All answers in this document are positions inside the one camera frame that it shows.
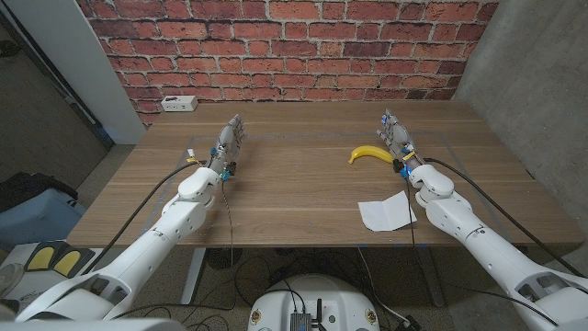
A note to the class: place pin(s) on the yellow toy banana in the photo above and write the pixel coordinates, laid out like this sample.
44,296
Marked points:
372,151

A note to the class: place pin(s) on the white power strip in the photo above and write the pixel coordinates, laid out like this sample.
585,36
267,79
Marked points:
179,104

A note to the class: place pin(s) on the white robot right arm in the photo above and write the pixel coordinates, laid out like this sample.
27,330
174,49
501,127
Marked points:
473,230

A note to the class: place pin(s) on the red brick printed backdrop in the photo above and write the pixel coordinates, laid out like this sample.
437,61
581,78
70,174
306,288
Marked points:
294,46

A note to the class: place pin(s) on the black bag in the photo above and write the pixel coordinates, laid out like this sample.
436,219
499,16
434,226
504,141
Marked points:
27,186

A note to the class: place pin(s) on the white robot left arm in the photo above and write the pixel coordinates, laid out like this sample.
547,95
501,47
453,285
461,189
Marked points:
174,220

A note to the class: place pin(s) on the dark table leg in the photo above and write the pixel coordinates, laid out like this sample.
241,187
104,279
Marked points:
432,280

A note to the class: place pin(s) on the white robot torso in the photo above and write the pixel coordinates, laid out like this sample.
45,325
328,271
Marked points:
317,294

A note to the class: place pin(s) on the grey sneaker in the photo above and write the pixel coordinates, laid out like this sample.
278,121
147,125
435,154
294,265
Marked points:
10,278

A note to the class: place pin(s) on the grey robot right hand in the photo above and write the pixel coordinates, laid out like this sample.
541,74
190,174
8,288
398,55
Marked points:
399,138

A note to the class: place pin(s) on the white table leg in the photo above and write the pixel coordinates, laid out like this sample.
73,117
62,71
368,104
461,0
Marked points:
193,276

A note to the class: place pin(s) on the black round disc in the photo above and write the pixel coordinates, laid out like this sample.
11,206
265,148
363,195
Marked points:
222,257

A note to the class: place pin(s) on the blue storage bin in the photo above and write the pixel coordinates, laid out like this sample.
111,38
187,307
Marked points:
37,223

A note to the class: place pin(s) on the white paper shipping label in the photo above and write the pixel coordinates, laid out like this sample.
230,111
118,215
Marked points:
386,213

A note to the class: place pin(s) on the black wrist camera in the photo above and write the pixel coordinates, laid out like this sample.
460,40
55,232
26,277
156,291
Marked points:
398,165
230,168

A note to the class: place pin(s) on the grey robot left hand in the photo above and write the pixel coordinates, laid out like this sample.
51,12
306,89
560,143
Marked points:
228,138

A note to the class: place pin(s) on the black foot pedal yellow pads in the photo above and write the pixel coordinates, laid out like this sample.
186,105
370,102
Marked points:
55,259

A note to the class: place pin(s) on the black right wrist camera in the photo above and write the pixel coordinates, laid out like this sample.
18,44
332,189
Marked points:
398,165

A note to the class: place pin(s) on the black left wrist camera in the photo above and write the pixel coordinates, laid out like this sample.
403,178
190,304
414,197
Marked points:
230,168

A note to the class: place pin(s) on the small grey electronics box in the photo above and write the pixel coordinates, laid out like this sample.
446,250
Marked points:
301,322

